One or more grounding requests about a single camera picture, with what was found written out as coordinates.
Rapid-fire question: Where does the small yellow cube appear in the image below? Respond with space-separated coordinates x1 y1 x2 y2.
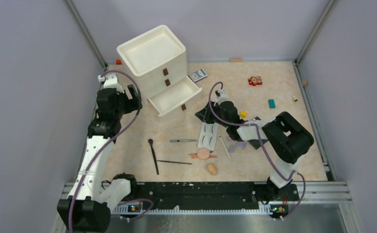
240 111 247 118

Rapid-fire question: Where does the dark green building baseplate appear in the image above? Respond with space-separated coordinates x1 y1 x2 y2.
248 116 268 150

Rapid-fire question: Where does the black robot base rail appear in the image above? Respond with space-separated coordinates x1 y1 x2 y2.
124 182 299 210

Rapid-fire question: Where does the blue playing card deck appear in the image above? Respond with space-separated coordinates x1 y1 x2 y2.
188 68 208 83

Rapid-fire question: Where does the beige makeup sponge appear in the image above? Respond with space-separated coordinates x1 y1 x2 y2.
206 163 217 176

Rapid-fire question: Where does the black makeup brush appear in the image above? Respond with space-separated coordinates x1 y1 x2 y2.
148 138 159 175

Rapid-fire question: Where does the wooden block at wall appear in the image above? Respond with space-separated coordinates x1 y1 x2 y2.
229 58 244 63

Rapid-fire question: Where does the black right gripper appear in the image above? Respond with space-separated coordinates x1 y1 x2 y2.
195 101 229 129

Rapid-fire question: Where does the teal toy block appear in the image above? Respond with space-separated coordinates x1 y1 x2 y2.
268 99 276 109

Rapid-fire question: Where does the thin black pencil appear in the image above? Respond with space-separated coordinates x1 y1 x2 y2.
157 160 192 165

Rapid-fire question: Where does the white cosmetic pencil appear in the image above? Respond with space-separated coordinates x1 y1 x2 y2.
218 135 231 159

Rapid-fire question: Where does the white false eyelash card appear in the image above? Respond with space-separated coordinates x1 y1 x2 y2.
197 122 219 151

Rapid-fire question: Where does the silver eyeliner pencil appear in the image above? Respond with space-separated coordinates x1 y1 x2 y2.
169 139 197 143

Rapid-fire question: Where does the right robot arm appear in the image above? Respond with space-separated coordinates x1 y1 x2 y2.
195 101 314 200

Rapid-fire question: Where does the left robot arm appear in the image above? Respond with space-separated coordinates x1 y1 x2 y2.
57 84 142 233

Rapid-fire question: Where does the peach powder puff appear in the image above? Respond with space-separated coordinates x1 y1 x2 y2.
197 148 211 160

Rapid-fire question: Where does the white plastic drawer organizer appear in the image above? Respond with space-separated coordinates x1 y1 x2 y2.
116 25 202 119

